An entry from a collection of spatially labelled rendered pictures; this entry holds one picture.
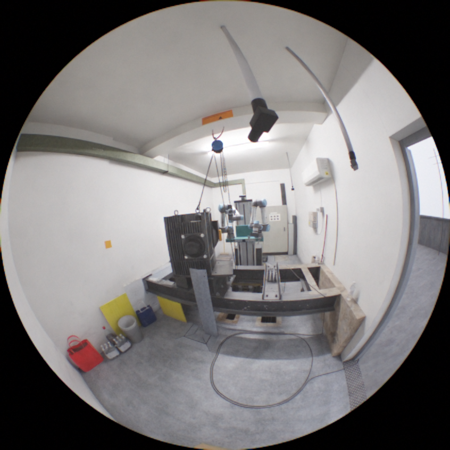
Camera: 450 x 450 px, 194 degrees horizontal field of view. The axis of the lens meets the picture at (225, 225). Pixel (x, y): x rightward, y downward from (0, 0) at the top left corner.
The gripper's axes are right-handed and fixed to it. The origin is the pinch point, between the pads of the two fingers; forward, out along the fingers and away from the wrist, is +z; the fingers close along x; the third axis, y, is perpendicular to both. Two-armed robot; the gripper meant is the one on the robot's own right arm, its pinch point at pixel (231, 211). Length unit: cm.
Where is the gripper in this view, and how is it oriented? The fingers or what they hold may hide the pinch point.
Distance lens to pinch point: 155.0
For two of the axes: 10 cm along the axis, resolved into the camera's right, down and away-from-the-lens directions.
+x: -9.9, 1.2, 0.2
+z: 0.0, 1.3, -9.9
